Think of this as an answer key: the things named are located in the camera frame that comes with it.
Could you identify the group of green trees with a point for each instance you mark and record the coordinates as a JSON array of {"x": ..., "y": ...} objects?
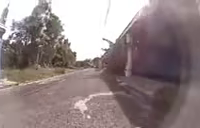
[{"x": 38, "y": 43}]

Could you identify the grey asphalt road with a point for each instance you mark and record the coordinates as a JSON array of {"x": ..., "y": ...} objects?
[{"x": 54, "y": 100}]

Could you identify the grass verge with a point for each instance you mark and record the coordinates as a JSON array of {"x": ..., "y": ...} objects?
[{"x": 31, "y": 74}]

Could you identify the pale concrete kerb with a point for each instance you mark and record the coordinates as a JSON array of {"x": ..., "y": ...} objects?
[{"x": 38, "y": 81}]

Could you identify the red building with white post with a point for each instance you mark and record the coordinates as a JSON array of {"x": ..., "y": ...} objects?
[{"x": 154, "y": 43}]

